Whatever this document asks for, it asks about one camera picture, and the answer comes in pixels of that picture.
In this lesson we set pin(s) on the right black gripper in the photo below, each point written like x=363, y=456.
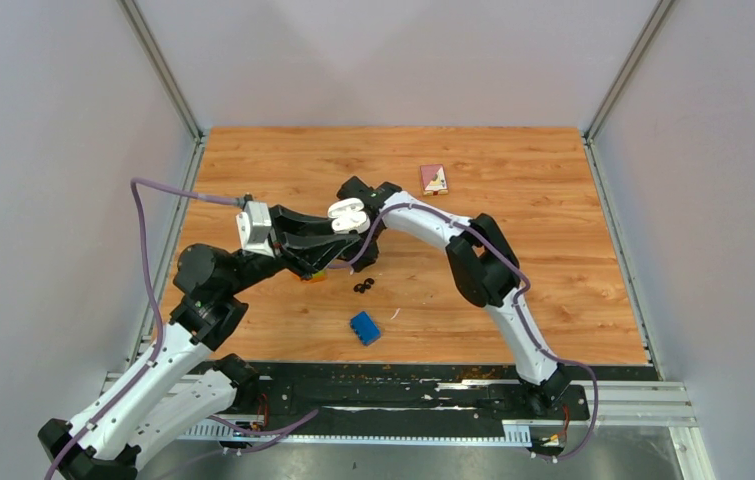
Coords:
x=369, y=256

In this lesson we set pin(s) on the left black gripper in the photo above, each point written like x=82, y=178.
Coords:
x=315, y=248

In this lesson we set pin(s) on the white earbud charging case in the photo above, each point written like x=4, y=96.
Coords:
x=349, y=215

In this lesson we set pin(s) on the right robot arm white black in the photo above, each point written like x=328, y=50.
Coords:
x=484, y=268

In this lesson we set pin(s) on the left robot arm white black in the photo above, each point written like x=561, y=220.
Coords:
x=128, y=425

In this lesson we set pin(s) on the black earbuds pair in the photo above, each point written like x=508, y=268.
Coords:
x=364, y=286

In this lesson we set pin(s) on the orange green toy block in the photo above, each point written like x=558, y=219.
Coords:
x=314, y=276

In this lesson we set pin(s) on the blue toy brick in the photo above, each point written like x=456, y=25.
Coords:
x=365, y=328

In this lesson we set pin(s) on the red white card box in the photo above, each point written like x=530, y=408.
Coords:
x=433, y=180

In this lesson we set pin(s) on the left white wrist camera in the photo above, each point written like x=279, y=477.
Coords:
x=254, y=226

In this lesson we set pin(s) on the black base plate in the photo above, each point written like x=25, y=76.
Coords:
x=400, y=398

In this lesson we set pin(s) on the slotted white cable duct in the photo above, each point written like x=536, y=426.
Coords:
x=509, y=435

